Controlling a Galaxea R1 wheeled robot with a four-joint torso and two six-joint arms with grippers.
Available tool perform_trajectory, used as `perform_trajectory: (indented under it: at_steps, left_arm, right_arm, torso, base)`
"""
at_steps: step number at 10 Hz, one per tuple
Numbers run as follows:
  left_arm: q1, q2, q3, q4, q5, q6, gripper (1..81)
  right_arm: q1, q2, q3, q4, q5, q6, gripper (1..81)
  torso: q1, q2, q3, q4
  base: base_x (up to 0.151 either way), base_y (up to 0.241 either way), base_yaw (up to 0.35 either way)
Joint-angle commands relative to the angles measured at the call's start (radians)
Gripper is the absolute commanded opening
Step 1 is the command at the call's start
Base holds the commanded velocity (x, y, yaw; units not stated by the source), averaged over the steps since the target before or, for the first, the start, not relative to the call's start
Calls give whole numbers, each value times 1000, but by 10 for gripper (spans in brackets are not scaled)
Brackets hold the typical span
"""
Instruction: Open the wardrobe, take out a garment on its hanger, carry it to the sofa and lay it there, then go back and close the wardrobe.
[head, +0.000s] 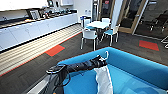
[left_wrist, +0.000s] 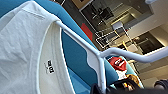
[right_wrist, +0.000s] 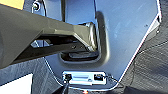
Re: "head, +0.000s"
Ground dark lounge chairs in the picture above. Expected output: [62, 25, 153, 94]
[143, 13, 168, 33]

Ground white kitchen counter cabinets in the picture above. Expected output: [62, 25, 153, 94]
[0, 12, 80, 52]

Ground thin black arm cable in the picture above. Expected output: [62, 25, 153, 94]
[49, 68, 84, 90]

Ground blue sofa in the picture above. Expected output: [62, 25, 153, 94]
[55, 46, 168, 94]

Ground white chair teal seat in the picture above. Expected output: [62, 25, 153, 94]
[101, 23, 121, 47]

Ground dark coffee machine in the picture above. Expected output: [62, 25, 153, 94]
[46, 0, 56, 8]

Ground framed countertop appliance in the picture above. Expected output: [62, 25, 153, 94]
[28, 8, 41, 21]

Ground white garment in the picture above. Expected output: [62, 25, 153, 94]
[93, 64, 115, 94]

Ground small white wall cabinets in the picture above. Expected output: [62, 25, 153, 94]
[59, 0, 75, 6]

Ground long white wall cabinets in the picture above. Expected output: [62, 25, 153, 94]
[0, 0, 50, 12]

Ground wide wooden framed glass door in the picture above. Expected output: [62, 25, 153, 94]
[117, 0, 150, 35]

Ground white metal frame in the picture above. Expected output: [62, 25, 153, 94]
[160, 32, 168, 45]

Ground white round table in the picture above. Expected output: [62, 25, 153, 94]
[86, 20, 111, 31]

